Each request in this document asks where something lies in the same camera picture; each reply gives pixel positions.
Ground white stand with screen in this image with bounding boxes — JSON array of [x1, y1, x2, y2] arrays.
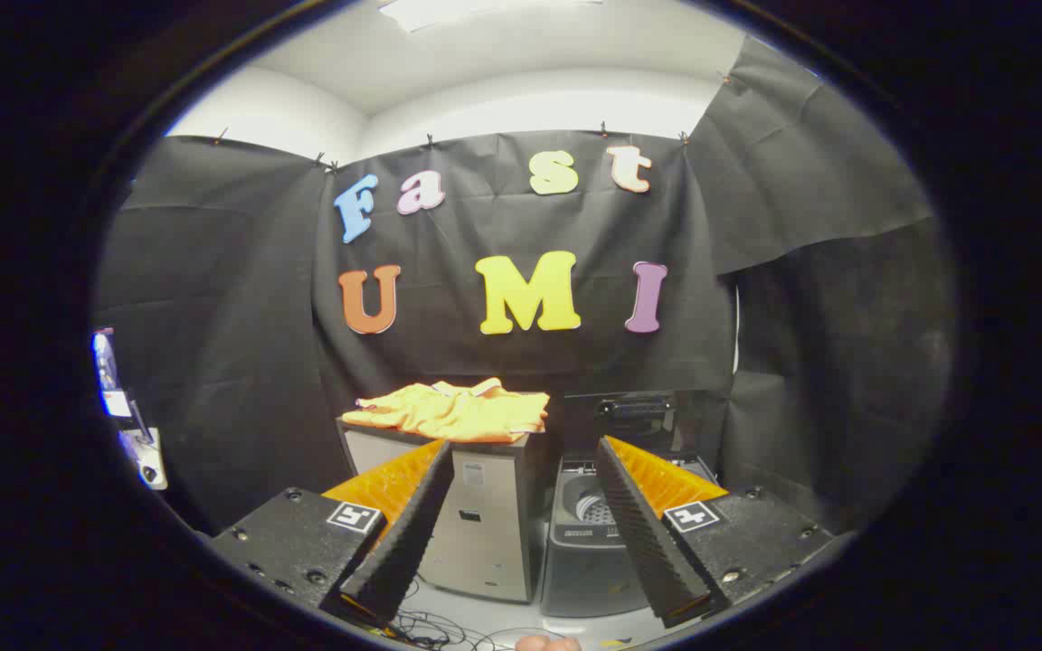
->
[[91, 327, 169, 492]]

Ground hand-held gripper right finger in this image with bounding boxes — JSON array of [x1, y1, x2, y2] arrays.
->
[[595, 435, 835, 629]]

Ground grey washing machine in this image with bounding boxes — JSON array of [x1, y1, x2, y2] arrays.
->
[[539, 450, 723, 619]]

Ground black floor cables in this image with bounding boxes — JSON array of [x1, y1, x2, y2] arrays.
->
[[384, 579, 576, 651]]

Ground grey metal cabinet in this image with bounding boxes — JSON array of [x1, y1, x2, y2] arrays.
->
[[336, 418, 549, 605]]

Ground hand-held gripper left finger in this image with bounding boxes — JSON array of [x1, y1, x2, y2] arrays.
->
[[211, 439, 455, 629]]

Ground orange polo shirt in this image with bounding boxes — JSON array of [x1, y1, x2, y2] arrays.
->
[[340, 378, 551, 445]]

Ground ceiling light panel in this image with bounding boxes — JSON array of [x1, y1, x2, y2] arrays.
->
[[380, 0, 605, 33]]

